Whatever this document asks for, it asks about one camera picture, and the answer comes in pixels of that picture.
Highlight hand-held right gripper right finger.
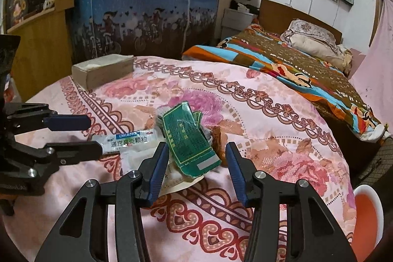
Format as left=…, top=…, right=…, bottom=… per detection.
left=225, top=142, right=358, bottom=262

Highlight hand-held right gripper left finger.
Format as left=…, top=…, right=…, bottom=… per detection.
left=34, top=142, right=169, bottom=262

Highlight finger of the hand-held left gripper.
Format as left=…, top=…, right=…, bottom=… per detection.
left=12, top=140, right=104, bottom=172
left=6, top=102, right=92, bottom=140

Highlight white sachet with blue label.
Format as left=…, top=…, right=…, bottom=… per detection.
left=91, top=129, right=162, bottom=156

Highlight brown paper bag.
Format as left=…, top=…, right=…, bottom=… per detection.
left=211, top=126, right=225, bottom=153

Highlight green printed packet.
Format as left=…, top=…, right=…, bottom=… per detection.
left=157, top=101, right=222, bottom=182

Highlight orange basin with white rim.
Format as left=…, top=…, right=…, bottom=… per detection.
left=350, top=185, right=385, bottom=262

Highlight pink floral blanket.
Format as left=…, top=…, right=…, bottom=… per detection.
left=12, top=56, right=358, bottom=262

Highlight stack of beige tissue paper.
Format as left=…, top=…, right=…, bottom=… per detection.
left=71, top=55, right=135, bottom=90

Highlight wooden cabinet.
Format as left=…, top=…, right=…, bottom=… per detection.
left=5, top=0, right=76, bottom=103

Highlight colourful patterned bedspread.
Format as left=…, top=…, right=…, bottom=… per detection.
left=181, top=24, right=389, bottom=143

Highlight framed picture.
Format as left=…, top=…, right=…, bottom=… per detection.
left=4, top=0, right=39, bottom=33

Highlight checkered suitcase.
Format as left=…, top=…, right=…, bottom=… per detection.
left=368, top=142, right=393, bottom=186

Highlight white nightstand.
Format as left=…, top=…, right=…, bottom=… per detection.
left=221, top=7, right=259, bottom=42

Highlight cream pillow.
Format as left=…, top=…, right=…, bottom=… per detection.
left=288, top=33, right=353, bottom=76

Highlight dark items on nightstand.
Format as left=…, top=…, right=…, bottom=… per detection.
left=230, top=0, right=262, bottom=16

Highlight wooden bed headboard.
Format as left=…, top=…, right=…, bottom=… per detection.
left=257, top=0, right=343, bottom=45

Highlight pink hanging sheet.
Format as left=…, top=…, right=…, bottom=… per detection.
left=348, top=0, right=393, bottom=134

